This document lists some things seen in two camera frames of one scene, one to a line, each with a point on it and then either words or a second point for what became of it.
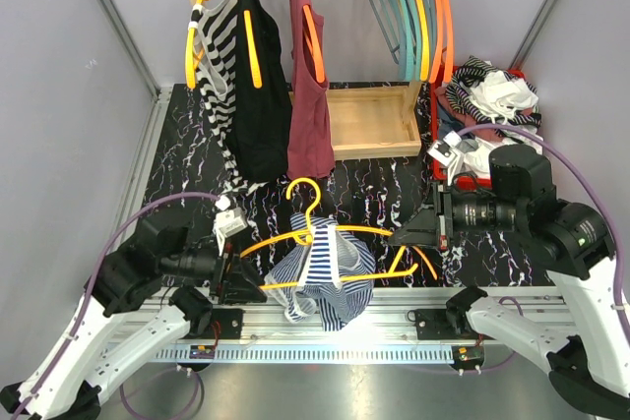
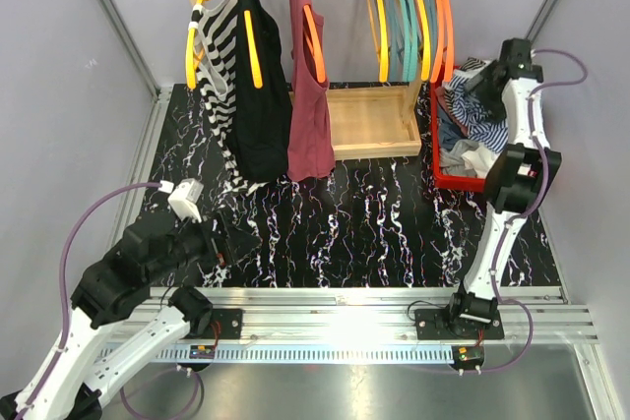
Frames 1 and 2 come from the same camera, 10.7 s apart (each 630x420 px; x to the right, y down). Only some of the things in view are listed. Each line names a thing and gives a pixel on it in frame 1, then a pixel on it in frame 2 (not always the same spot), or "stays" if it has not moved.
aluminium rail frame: [403, 316] stays
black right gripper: [432, 224] -> [495, 110]
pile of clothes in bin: [479, 92] stays
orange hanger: [309, 29] stays
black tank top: [261, 144] stays
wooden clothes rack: [377, 123] stays
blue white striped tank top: [330, 270] -> [491, 128]
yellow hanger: [306, 235] -> [378, 12]
